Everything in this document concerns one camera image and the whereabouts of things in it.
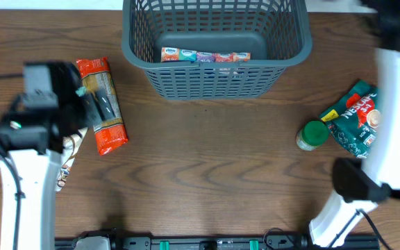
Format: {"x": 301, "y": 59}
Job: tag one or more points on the green Nescafe coffee bag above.
{"x": 354, "y": 119}

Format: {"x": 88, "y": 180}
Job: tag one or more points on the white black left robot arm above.
{"x": 30, "y": 160}

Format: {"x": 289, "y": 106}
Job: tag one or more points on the multicolour tissue pack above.
{"x": 169, "y": 54}

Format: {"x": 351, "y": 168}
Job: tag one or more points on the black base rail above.
{"x": 273, "y": 239}

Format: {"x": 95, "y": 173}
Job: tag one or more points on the green lid glass jar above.
{"x": 312, "y": 135}

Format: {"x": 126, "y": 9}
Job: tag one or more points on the grey plastic mesh basket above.
{"x": 275, "y": 33}

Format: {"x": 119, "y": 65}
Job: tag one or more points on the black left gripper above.
{"x": 96, "y": 112}

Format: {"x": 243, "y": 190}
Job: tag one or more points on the teal small snack packet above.
{"x": 81, "y": 91}

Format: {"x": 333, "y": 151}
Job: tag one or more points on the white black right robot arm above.
{"x": 360, "y": 185}

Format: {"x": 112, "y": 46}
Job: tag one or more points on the beige cream snack pouch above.
{"x": 71, "y": 146}

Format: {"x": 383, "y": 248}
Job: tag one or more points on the orange spaghetti package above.
{"x": 96, "y": 76}

